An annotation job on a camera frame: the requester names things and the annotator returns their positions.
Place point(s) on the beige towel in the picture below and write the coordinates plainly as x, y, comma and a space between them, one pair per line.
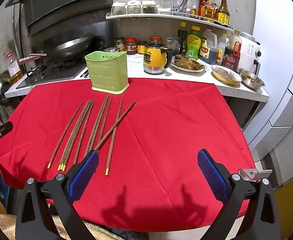
16, 226

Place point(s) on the grey metal hook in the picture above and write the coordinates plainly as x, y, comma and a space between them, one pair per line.
251, 173

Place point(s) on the black range hood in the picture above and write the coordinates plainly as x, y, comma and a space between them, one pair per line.
61, 2

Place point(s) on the yellow oil bottle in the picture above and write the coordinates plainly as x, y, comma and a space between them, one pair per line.
210, 11

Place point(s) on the green-lid pickle jar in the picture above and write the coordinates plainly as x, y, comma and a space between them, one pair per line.
119, 44

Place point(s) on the yellow oval dish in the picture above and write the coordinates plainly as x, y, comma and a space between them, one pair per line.
225, 75

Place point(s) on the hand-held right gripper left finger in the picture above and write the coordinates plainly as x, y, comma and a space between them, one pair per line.
85, 175

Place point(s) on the white-lid dark spice jar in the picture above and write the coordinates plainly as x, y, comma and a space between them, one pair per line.
149, 8

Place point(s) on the green squeeze bottle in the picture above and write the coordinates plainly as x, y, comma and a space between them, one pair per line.
193, 43

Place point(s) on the white wall shelf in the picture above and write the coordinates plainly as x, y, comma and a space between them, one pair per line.
161, 17

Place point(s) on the gas stove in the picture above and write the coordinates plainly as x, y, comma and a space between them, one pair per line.
54, 75

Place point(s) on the black-lid sauce jar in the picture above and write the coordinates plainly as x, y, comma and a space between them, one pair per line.
141, 47

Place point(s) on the steel pot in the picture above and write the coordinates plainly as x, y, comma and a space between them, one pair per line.
2, 88

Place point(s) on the clear cup of utensils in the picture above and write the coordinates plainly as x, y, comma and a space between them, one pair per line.
181, 5

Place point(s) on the white-cap oil jug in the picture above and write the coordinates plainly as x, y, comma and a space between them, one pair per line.
222, 47

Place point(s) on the yellow steel mug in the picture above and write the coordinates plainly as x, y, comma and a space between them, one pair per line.
154, 57

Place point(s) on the row of wooden chopsticks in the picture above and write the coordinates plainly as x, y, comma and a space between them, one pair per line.
115, 135

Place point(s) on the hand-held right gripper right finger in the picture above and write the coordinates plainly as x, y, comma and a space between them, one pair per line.
211, 172

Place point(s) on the plate of food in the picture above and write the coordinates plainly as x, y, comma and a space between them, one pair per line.
187, 64

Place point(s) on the steel bowl of food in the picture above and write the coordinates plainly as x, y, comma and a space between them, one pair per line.
251, 80

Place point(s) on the clear plastic bag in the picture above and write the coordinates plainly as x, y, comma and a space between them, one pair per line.
172, 43

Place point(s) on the large dark vinegar jug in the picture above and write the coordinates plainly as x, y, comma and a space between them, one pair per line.
208, 47

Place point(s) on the red-lid glass jar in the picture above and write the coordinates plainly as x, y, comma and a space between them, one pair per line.
164, 5

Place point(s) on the red tablecloth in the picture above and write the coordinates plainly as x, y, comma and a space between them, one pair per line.
174, 130

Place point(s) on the steel wok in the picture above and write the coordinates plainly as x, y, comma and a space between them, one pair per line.
71, 47

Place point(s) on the small steel bowl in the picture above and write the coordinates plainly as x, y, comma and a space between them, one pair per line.
111, 50

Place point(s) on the clear cooking oil bottle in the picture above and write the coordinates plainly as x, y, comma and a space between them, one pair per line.
15, 72

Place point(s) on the yellow-cap soy sauce bottle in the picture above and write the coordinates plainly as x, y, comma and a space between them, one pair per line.
182, 37

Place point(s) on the red-lid chili jar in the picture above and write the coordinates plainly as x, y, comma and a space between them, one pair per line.
130, 46

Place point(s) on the dark bottle yellow label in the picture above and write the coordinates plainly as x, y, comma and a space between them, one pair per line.
223, 12

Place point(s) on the red wall sticker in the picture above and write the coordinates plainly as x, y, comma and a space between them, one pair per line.
9, 54

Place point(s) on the small clear seasoning bottle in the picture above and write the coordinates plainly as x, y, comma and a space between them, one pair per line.
194, 6

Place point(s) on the white air fryer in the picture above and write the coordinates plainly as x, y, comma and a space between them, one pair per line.
250, 50

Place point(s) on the green plastic utensil holder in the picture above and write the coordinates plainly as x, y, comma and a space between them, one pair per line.
106, 72

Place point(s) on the white refrigerator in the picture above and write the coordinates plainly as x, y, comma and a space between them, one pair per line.
279, 55

